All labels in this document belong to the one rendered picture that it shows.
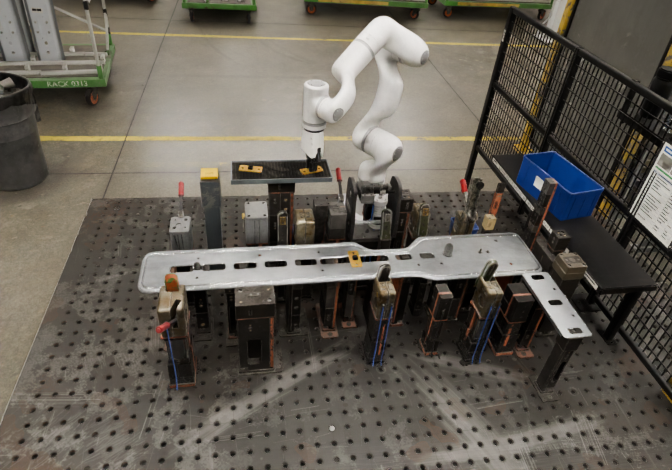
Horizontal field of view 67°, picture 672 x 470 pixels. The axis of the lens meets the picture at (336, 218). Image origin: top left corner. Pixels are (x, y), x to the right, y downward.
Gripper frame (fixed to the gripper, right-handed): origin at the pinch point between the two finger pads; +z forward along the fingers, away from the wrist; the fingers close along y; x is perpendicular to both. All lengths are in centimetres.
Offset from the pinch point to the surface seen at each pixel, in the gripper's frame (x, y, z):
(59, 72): -79, -355, 87
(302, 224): -11.8, 18.7, 11.4
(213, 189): -35.3, -8.1, 7.9
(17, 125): -110, -216, 69
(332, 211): 1.3, 16.2, 10.9
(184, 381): -61, 40, 46
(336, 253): -3.4, 29.8, 18.6
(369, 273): 2.2, 43.2, 18.6
